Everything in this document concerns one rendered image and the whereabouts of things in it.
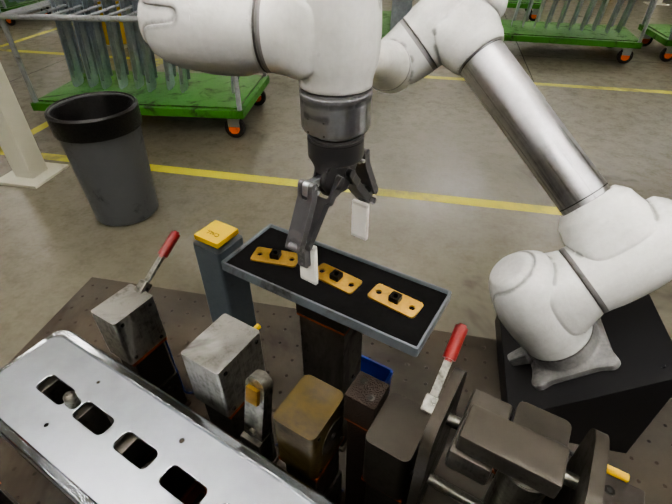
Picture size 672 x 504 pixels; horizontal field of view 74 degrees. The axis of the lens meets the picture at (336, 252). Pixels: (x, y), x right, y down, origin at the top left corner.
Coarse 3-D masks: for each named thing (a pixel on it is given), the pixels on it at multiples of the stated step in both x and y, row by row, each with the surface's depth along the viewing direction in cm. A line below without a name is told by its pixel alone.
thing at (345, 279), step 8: (320, 264) 77; (320, 272) 75; (328, 272) 75; (336, 272) 74; (344, 272) 75; (320, 280) 74; (328, 280) 73; (336, 280) 73; (344, 280) 73; (352, 280) 73; (360, 280) 73; (344, 288) 72; (352, 288) 72
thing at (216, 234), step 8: (216, 224) 87; (224, 224) 87; (200, 232) 85; (208, 232) 85; (216, 232) 85; (224, 232) 85; (232, 232) 85; (200, 240) 84; (208, 240) 83; (216, 240) 83; (224, 240) 83
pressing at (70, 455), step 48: (48, 336) 86; (0, 384) 77; (96, 384) 77; (144, 384) 76; (0, 432) 70; (48, 432) 70; (144, 432) 70; (192, 432) 70; (96, 480) 64; (144, 480) 64; (240, 480) 64; (288, 480) 64
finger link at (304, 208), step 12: (300, 180) 57; (300, 192) 58; (312, 192) 57; (300, 204) 58; (312, 204) 58; (300, 216) 58; (312, 216) 59; (300, 228) 59; (288, 240) 60; (300, 240) 59; (300, 252) 60
